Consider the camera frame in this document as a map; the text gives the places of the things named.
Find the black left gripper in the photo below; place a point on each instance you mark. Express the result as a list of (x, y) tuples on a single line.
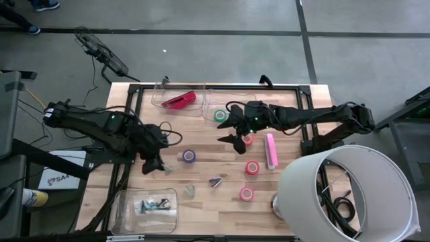
[(151, 149)]

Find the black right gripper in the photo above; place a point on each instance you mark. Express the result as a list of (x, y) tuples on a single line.
[(257, 123)]

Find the orange tape roll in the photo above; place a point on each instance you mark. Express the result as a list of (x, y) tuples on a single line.
[(251, 141)]

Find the green tape roll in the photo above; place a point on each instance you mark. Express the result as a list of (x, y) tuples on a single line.
[(216, 113)]

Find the purple tape roll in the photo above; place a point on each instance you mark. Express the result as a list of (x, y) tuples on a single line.
[(185, 153)]

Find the red tape roll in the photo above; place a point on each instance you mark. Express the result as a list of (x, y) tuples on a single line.
[(248, 164)]

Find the pink stapler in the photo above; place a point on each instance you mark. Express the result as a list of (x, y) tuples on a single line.
[(271, 151)]

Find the clear plastic bin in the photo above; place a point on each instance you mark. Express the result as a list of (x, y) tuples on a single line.
[(198, 111), (210, 101)]

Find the purple staple remover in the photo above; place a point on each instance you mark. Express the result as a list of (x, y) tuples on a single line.
[(215, 182)]

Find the pink tape roll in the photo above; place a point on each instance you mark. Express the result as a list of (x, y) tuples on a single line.
[(242, 190)]

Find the red stapler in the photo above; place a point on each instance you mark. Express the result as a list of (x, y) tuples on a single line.
[(179, 100)]

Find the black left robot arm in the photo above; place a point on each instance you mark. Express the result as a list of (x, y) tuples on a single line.
[(87, 122)]

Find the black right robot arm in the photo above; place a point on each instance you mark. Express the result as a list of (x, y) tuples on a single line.
[(319, 114)]

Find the white staple remover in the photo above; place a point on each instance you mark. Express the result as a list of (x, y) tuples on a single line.
[(189, 191)]

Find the clear rounded plastic tub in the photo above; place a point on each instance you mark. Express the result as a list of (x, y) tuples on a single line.
[(134, 223)]

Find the white metal bar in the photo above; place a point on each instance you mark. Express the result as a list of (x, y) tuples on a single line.
[(124, 238)]

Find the white lamp shade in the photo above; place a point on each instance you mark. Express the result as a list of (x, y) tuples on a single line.
[(295, 195)]

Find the silver lamp base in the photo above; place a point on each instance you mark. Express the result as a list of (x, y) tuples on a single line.
[(275, 210)]

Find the white labelled box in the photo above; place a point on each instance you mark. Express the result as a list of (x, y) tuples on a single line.
[(60, 181)]

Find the black diagonal beam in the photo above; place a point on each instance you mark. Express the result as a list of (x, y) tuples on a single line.
[(50, 159)]

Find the yellow white spray can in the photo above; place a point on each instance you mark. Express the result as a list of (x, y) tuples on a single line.
[(35, 198)]

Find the grey equipment panel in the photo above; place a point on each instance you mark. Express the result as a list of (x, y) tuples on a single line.
[(10, 174), (8, 114)]

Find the black metal cart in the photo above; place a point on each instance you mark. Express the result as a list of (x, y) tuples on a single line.
[(399, 148)]

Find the person's shoe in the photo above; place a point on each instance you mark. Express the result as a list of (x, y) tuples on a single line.
[(46, 4), (33, 29)]

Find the person's leg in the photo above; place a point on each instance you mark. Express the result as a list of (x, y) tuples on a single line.
[(13, 15)]

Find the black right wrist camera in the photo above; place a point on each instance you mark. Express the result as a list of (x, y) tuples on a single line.
[(254, 108)]

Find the black aluminium table frame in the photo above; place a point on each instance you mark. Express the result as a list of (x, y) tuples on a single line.
[(304, 97)]

